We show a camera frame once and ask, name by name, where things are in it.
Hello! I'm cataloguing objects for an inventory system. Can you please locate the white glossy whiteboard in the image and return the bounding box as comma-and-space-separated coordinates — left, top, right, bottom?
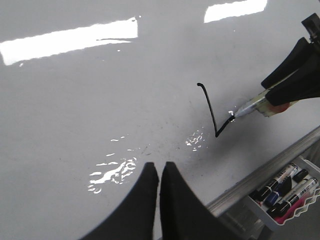
0, 0, 320, 240

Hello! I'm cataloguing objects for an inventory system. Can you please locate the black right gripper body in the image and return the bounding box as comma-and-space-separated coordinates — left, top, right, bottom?
301, 13, 320, 45

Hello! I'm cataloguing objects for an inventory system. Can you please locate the aluminium whiteboard frame rail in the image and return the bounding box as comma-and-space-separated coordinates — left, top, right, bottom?
206, 126, 320, 217

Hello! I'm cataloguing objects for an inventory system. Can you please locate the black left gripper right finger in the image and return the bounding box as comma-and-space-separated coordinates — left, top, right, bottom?
160, 162, 240, 240

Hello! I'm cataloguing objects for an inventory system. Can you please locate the blue capped marker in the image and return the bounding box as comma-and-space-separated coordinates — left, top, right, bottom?
264, 168, 309, 207

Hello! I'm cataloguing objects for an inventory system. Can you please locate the white marker tray basket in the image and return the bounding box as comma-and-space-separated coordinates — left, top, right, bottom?
243, 157, 320, 232

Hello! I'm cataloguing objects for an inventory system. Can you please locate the black capped marker upper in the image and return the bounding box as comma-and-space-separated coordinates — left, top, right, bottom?
255, 162, 298, 202

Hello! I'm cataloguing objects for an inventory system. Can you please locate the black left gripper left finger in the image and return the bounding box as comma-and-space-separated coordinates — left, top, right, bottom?
82, 162, 159, 240

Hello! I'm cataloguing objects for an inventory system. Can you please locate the pink marker in tray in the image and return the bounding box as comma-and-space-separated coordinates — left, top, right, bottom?
274, 196, 307, 225

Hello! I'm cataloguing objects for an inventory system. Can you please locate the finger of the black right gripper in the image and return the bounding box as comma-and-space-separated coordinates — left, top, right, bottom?
261, 37, 314, 88
265, 54, 320, 106

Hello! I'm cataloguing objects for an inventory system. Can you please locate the white black-tipped whiteboard marker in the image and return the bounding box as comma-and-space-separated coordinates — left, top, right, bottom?
228, 88, 299, 122

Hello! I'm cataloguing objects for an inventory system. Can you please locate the black capped marker lower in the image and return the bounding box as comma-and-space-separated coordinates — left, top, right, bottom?
267, 177, 318, 218

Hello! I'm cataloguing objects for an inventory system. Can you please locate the black capped marker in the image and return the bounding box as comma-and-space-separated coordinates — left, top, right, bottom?
267, 177, 318, 218
255, 162, 298, 202

